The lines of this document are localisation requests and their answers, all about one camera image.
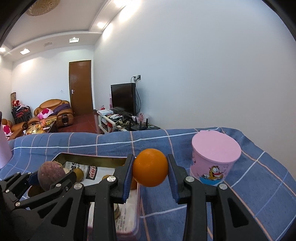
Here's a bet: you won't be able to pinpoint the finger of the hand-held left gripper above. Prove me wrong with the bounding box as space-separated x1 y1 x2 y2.
13 173 77 210
0 172 40 194

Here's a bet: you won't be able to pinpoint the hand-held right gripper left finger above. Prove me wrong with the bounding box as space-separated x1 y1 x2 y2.
30 153 136 241

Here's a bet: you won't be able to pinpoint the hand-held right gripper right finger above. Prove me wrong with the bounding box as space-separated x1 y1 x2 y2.
166 153 271 241

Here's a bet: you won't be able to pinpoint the brown passion fruit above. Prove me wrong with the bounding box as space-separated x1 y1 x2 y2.
37 161 66 192

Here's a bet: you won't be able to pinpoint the pink tin box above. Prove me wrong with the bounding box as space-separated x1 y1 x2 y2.
27 152 142 241

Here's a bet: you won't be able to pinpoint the pink electric kettle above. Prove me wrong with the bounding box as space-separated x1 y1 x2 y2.
0 111 12 171

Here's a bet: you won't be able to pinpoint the printed paper sheet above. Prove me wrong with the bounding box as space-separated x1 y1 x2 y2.
63 161 139 234

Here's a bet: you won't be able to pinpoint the brown leather sofa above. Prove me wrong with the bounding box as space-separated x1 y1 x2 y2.
2 119 28 141

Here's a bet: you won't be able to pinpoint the cluttered coffee table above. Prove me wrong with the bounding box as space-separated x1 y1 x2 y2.
25 120 58 135

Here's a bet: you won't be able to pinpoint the pink cartoon cup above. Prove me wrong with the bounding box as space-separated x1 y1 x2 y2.
190 130 241 187

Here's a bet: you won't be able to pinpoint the black router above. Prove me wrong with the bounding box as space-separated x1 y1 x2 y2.
131 118 148 131

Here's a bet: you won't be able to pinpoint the blue plaid blanket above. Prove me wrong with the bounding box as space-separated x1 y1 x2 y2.
0 127 296 241

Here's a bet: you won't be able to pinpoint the black metal chairs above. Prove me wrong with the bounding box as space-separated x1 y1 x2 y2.
11 105 31 124

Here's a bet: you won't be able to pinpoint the brown leather armchair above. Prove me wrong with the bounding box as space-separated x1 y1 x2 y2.
28 99 74 130

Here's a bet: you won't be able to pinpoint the white television stand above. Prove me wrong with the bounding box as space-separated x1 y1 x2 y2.
97 110 160 133

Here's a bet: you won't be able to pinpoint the pink cushion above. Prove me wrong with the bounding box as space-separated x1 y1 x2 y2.
38 108 53 119

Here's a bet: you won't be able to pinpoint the purple cloth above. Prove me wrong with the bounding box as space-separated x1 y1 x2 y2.
53 103 71 115

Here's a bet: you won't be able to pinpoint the black flat television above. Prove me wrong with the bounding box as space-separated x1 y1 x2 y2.
110 83 137 116

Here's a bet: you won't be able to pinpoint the brown wooden door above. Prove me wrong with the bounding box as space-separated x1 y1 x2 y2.
69 60 94 116

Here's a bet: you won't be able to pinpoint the woven ceiling lamp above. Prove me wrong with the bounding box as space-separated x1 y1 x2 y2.
25 0 61 16

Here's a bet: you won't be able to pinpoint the black television cables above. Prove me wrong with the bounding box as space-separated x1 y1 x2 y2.
135 81 142 115

